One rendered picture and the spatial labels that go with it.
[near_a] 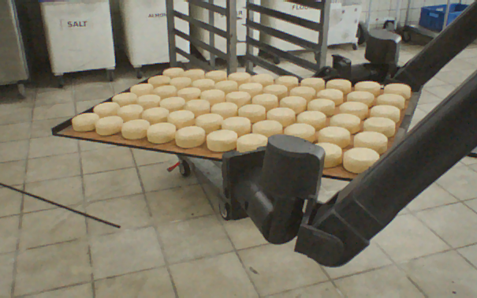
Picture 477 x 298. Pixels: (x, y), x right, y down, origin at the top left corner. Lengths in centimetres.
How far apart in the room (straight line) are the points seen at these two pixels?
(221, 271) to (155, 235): 39
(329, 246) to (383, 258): 162
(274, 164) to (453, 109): 20
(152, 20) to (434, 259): 290
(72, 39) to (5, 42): 54
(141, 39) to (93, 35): 38
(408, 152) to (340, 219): 11
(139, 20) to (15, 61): 101
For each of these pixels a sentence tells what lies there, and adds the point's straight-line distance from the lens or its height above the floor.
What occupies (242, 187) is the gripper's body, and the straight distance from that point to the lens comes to 64.
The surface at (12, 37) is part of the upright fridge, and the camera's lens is 389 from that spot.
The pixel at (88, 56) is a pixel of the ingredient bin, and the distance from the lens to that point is 419.
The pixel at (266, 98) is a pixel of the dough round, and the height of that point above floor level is 100.
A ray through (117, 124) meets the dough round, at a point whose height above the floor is 98.
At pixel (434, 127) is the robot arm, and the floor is 113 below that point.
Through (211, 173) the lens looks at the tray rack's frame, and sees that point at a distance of 240.
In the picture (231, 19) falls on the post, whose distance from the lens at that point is 188.
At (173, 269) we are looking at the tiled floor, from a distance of 206.
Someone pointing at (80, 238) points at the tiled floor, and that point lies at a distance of 232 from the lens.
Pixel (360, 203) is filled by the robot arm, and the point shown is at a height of 104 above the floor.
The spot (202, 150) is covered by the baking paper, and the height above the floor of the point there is 98.
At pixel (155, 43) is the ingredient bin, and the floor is 30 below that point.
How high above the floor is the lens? 133
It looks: 27 degrees down
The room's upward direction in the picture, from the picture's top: straight up
